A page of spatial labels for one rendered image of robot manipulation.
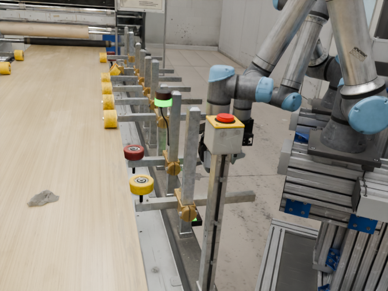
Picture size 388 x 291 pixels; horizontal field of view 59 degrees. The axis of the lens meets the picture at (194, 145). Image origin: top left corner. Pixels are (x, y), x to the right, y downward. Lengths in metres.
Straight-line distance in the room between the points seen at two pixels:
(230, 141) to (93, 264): 0.42
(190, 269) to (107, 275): 0.37
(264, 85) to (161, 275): 0.69
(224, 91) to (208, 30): 9.37
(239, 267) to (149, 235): 0.95
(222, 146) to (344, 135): 0.56
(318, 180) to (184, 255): 0.53
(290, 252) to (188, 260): 1.01
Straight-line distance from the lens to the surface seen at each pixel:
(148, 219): 1.45
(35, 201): 1.08
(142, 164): 1.38
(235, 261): 2.23
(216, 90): 1.03
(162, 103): 1.24
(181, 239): 1.22
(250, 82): 1.03
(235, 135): 0.76
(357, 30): 1.02
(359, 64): 1.04
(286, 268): 1.95
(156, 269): 1.22
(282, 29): 1.13
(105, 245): 0.89
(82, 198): 1.08
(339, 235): 1.69
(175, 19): 10.18
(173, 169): 1.33
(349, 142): 1.22
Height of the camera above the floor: 1.47
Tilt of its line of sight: 24 degrees down
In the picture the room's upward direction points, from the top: 5 degrees clockwise
